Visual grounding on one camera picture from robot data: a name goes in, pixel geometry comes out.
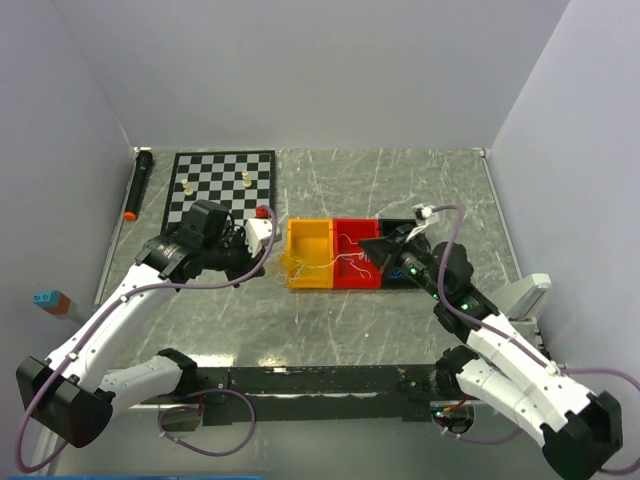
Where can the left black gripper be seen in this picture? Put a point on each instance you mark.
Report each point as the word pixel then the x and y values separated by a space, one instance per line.
pixel 248 260

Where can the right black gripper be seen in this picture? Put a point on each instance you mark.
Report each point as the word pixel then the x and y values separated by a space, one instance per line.
pixel 390 248

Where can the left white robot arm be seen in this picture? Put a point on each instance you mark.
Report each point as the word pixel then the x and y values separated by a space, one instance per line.
pixel 73 392

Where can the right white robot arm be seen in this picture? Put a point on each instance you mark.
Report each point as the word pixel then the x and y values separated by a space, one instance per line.
pixel 578 431

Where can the black plastic bin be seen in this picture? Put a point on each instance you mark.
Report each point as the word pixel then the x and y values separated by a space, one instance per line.
pixel 395 227

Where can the red plastic bin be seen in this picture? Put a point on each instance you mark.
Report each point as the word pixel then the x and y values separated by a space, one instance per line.
pixel 352 269

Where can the cream chess piece left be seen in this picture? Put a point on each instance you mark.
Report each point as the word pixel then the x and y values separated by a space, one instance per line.
pixel 187 188

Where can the cream chess piece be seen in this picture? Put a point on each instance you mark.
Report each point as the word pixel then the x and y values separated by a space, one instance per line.
pixel 187 188
pixel 246 179

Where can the cream chess piece right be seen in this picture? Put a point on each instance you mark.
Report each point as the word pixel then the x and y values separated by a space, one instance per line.
pixel 246 179

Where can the black white chessboard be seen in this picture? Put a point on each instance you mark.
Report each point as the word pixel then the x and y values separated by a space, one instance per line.
pixel 217 177

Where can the yellow plastic bin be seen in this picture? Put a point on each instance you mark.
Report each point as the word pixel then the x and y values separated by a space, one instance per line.
pixel 308 258

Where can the black marker orange cap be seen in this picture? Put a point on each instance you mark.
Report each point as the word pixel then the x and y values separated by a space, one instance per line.
pixel 143 167

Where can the white scanner device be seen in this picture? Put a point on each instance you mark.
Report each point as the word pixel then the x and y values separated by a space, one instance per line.
pixel 524 299

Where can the blue brown toy block stick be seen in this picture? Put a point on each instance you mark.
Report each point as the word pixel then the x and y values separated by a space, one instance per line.
pixel 58 305

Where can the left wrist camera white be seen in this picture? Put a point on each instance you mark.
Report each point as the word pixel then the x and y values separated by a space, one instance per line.
pixel 258 233

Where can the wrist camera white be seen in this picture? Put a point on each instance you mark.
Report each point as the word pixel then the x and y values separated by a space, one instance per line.
pixel 424 214
pixel 258 233

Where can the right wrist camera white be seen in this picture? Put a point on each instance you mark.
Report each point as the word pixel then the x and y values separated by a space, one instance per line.
pixel 424 214

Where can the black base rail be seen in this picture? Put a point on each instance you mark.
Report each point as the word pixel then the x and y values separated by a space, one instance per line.
pixel 303 393

